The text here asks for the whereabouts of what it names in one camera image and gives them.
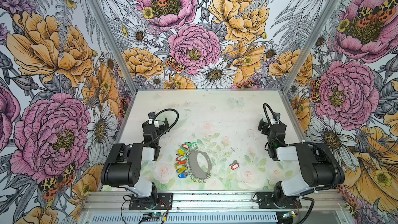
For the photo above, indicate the bunch of coloured key tags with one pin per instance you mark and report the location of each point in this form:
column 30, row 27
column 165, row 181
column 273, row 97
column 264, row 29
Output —
column 182, row 161

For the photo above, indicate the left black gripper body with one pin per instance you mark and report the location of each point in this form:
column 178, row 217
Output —
column 158, row 125

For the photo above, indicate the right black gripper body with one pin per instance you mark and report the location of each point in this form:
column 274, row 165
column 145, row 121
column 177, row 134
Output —
column 270, row 127

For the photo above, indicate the aluminium corner post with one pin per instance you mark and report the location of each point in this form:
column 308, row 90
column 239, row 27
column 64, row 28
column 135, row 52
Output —
column 305, row 51
column 96, row 9

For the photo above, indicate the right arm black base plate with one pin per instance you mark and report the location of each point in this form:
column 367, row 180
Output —
column 268, row 200

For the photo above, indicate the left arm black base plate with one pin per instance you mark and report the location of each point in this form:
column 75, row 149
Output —
column 159, row 201

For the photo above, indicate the left aluminium corner post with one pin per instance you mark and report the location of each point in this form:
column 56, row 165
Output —
column 96, row 9

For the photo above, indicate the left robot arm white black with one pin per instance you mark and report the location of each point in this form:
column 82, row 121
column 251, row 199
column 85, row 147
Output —
column 122, row 168

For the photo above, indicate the green circuit board left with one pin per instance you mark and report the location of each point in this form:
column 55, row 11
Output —
column 154, row 217

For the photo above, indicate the right aluminium corner post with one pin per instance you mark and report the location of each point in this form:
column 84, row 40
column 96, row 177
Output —
column 305, row 51

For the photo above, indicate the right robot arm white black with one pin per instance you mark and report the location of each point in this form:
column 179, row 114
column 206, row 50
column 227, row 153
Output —
column 318, row 168

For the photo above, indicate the metal key organizer plate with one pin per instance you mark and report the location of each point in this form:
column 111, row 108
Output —
column 199, row 165

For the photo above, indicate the red tagged key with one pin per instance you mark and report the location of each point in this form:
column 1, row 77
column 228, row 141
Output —
column 234, row 165

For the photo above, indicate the aluminium front rail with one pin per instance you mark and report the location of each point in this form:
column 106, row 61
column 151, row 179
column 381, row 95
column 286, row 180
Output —
column 216, row 207

